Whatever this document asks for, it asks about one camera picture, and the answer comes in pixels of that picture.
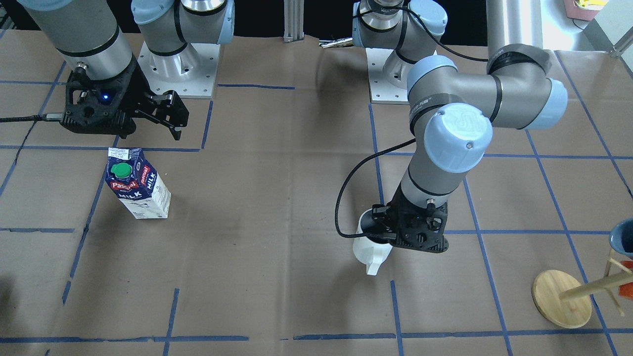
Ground aluminium frame post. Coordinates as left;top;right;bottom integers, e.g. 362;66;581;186
283;0;305;43

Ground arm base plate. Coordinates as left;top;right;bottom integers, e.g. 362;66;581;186
366;48;413;104
138;43;221;99

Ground white ceramic mug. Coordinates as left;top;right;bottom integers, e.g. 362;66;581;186
353;209;393;276

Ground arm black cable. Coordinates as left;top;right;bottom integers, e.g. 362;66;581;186
0;113;65;124
334;138;417;240

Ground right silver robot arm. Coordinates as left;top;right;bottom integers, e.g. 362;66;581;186
1;0;235;140

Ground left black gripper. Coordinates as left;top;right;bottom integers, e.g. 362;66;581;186
363;187;449;253

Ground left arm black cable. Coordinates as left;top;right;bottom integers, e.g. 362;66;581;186
334;138;417;240

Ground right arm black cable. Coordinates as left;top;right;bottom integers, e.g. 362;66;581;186
0;113;65;124

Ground blue mug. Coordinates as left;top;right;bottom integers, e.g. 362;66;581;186
609;218;633;259

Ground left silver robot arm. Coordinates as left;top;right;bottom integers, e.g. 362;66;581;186
351;0;568;264

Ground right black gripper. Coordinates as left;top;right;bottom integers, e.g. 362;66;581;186
60;58;189;140

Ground wooden mug tree stand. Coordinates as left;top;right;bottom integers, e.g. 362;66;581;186
532;248;632;329

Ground blue white milk carton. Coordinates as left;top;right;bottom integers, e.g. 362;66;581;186
105;148;171;219

